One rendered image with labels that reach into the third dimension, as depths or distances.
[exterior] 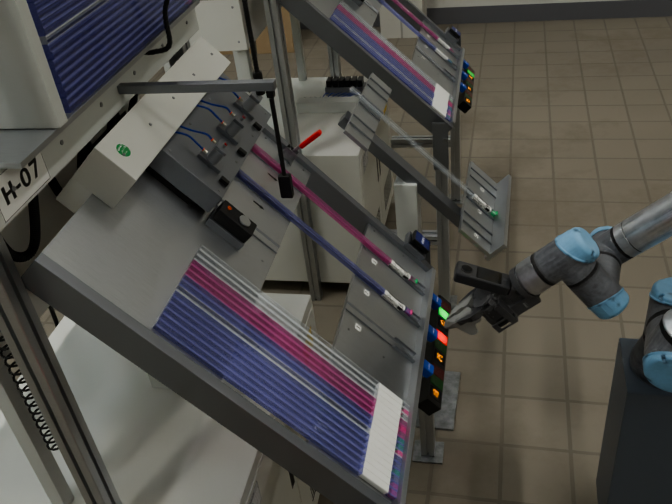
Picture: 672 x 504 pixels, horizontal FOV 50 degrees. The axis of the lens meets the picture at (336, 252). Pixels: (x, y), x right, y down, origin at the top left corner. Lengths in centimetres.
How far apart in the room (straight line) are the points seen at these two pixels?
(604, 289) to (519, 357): 112
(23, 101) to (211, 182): 37
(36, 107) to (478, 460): 165
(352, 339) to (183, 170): 46
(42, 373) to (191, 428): 52
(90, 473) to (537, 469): 136
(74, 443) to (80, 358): 62
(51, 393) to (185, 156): 45
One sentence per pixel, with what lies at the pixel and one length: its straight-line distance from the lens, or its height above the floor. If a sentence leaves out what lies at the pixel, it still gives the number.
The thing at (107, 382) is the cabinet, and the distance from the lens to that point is 181.
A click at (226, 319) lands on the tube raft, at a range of 122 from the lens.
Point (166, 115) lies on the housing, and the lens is 133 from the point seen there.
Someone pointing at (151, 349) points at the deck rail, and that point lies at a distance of 112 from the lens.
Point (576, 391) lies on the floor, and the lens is 250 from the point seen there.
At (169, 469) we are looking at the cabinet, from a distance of 157.
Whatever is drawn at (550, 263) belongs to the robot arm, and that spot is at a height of 92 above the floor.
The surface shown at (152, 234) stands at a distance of 125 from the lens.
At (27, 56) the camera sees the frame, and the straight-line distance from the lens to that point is 106.
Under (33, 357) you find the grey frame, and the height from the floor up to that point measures 109.
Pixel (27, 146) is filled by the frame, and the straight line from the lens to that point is 106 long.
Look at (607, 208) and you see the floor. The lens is 338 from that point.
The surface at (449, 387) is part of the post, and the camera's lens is 246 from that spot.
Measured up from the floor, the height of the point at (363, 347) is 81.
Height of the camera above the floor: 179
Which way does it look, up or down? 35 degrees down
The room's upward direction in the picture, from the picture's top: 7 degrees counter-clockwise
